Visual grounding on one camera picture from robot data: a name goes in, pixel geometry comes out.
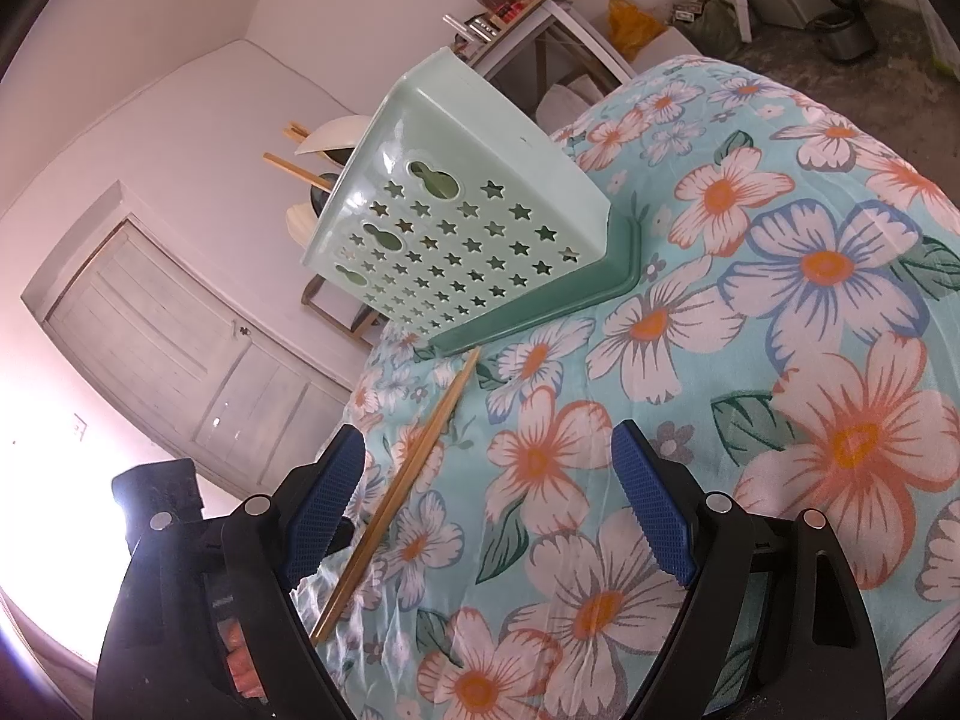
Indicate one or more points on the white plastic ladle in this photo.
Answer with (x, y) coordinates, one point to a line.
(337, 133)

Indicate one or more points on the white table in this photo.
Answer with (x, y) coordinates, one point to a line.
(592, 36)

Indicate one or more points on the person's left hand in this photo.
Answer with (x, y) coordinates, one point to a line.
(241, 660)

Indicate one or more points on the floral tablecloth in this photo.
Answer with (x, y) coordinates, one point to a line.
(750, 315)

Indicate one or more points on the yellow plastic bag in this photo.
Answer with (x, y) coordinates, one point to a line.
(634, 26)

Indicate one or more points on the green bag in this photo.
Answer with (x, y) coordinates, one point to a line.
(709, 26)

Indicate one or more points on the wooden chair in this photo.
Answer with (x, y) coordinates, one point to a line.
(322, 307)

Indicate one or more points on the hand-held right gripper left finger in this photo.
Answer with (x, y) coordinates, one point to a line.
(330, 510)

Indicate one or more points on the white panelled door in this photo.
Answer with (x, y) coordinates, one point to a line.
(150, 345)

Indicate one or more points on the green star-holed utensil basket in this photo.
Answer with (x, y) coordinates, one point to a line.
(487, 165)

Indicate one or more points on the green and white sack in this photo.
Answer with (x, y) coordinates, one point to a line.
(946, 45)

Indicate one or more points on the white box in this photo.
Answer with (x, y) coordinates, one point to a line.
(675, 41)

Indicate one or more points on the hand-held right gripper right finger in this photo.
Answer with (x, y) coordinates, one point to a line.
(652, 510)

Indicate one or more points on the rice cooker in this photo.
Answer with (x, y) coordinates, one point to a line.
(844, 34)

